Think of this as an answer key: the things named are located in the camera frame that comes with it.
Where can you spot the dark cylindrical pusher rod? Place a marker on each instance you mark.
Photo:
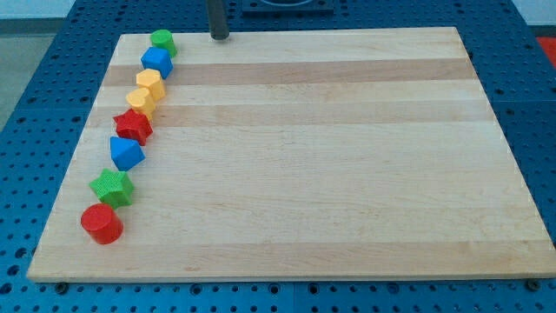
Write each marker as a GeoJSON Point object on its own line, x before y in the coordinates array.
{"type": "Point", "coordinates": [217, 20]}

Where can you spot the yellow hexagon block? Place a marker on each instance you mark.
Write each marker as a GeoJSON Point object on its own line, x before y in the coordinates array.
{"type": "Point", "coordinates": [152, 80]}

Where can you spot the blue cube block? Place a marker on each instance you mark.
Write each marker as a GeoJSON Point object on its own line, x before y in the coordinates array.
{"type": "Point", "coordinates": [157, 59]}

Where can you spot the red star block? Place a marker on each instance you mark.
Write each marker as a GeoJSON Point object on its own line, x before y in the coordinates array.
{"type": "Point", "coordinates": [133, 125]}

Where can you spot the yellow heart block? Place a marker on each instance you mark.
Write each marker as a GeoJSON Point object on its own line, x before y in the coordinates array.
{"type": "Point", "coordinates": [141, 101]}

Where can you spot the green star block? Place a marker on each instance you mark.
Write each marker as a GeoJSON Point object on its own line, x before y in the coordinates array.
{"type": "Point", "coordinates": [113, 187]}

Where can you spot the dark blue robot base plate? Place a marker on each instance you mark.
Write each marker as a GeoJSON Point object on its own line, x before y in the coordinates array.
{"type": "Point", "coordinates": [259, 7]}

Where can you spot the green cylinder block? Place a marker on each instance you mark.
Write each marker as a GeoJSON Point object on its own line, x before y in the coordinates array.
{"type": "Point", "coordinates": [163, 39]}

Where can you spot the red cylinder block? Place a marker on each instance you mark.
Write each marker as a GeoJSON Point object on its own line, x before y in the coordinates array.
{"type": "Point", "coordinates": [102, 223]}

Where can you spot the wooden board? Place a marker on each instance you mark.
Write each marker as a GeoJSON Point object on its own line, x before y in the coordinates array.
{"type": "Point", "coordinates": [304, 155]}

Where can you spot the blue triangle block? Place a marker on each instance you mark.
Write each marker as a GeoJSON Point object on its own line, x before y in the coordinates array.
{"type": "Point", "coordinates": [125, 153]}

